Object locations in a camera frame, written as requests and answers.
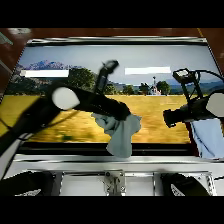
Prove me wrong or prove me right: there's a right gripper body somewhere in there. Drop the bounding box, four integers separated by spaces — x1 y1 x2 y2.
162 106 190 129

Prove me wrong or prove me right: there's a silver frame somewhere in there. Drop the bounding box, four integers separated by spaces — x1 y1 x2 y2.
0 153 224 197

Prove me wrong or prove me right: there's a light blue garment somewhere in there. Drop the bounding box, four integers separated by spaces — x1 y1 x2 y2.
191 117 224 160

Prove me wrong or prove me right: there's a grey garment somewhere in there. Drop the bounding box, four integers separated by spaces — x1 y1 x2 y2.
91 112 143 159

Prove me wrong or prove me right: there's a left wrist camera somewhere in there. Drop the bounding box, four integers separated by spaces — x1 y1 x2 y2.
94 59 120 95

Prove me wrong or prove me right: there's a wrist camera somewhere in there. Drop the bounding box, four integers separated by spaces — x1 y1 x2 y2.
172 68 203 102
94 59 120 95

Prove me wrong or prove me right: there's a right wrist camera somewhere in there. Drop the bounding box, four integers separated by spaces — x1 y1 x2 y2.
172 68 203 102

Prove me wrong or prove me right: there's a black cable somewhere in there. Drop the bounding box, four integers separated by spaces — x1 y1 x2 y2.
195 69 224 84

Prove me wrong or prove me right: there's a dark red garment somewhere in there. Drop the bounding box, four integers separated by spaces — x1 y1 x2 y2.
184 121 200 158

